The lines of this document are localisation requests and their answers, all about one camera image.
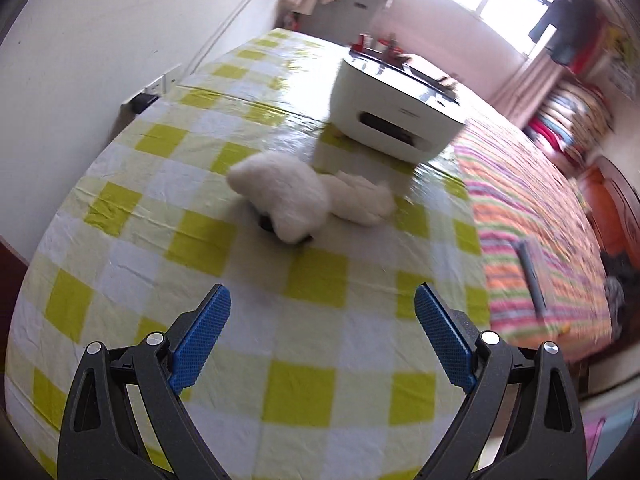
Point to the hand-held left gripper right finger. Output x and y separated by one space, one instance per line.
445 340

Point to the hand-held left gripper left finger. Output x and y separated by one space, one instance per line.
200 340

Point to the striped bed sheet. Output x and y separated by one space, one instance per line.
530 220

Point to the white fluffy cloth piece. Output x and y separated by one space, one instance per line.
362 200

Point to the white plush toy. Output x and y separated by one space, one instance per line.
282 195

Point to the yellow checkered tablecloth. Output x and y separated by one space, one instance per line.
200 170

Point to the dark clothes pile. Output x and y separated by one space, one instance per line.
617 290

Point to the wooden bed headboard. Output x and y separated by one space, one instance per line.
615 200

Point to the black power plug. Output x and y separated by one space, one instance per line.
142 102

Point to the white desktop organizer box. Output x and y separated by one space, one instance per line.
385 100

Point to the stack of folded blankets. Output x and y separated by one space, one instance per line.
570 120

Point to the beige curtain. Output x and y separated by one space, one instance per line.
530 90

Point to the window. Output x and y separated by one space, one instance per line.
475 5

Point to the grey white appliance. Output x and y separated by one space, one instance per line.
345 10

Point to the row of hanging clothes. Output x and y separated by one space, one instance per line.
555 5

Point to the wall power socket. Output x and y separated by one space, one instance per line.
160 85

